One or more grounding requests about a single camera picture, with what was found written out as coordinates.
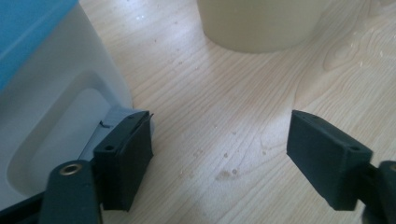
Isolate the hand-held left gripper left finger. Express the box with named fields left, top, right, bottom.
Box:
left=92, top=110, right=155, bottom=213

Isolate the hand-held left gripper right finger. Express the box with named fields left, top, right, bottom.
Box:
left=286, top=109, right=374, bottom=212

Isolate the white pedal trash can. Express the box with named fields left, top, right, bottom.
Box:
left=0, top=0, right=156, bottom=213

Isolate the beige strainer bucket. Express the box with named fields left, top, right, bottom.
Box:
left=196, top=0, right=328, bottom=54

